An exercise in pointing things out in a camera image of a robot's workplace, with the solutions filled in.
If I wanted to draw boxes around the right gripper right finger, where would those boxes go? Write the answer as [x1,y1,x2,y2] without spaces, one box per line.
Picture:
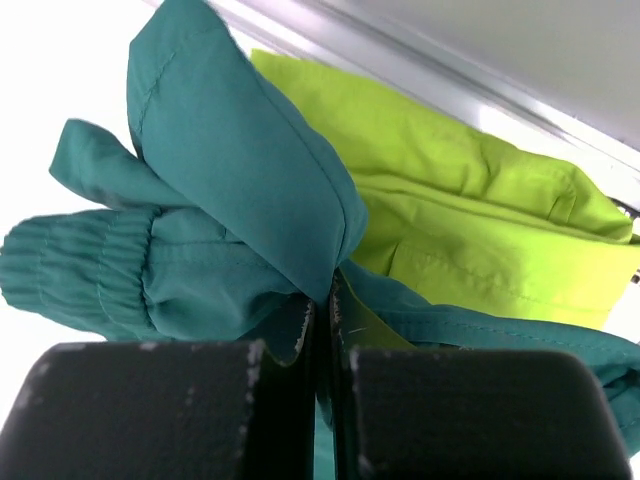
[330,277,632,479]

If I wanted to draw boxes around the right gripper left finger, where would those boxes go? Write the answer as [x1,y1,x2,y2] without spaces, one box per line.
[1,295,315,479]

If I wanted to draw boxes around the teal green shorts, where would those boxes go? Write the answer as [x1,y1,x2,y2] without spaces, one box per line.
[1,1,639,479]

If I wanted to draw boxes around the lime green shorts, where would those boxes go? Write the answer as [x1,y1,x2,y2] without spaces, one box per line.
[251,50,639,362]

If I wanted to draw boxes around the aluminium mounting rail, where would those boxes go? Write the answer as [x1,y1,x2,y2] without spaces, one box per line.
[211,1,639,210]

